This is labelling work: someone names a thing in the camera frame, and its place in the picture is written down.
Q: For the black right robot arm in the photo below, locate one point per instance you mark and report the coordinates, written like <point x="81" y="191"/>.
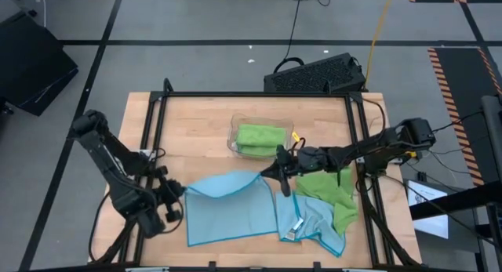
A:
<point x="376" y="148"/>

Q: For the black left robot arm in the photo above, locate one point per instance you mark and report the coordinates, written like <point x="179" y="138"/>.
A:
<point x="113" y="166"/>

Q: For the clear plastic bin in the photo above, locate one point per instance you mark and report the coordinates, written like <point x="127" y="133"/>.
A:
<point x="233" y="142"/>

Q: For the white towel hang tag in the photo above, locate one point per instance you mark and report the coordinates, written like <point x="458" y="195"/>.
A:
<point x="290" y="235"/>

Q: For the black perforated computer case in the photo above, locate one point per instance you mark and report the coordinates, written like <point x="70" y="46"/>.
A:
<point x="313" y="74"/>

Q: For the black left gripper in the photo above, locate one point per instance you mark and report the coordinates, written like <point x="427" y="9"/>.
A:
<point x="166" y="193"/>

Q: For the grey metal post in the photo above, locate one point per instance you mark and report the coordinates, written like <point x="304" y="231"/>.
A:
<point x="492" y="127"/>

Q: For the black metal stand beam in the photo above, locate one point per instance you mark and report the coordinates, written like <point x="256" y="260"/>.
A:
<point x="470" y="197"/>

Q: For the large black equipment case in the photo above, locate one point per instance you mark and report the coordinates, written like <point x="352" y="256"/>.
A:
<point x="31" y="64"/>

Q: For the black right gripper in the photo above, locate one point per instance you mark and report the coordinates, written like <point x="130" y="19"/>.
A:
<point x="306" y="160"/>

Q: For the blue teal-edged microfiber towel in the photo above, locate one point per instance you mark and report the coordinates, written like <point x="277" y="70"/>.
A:
<point x="317" y="229"/>
<point x="227" y="209"/>

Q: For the green microfiber towel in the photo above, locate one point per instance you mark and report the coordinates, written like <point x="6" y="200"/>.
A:
<point x="260" y="135"/>
<point x="255" y="151"/>
<point x="345" y="213"/>

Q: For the yellow plug connector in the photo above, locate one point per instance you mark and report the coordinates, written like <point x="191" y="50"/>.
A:
<point x="411" y="154"/>

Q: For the white printed sheet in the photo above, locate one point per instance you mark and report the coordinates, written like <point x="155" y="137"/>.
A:
<point x="431" y="227"/>

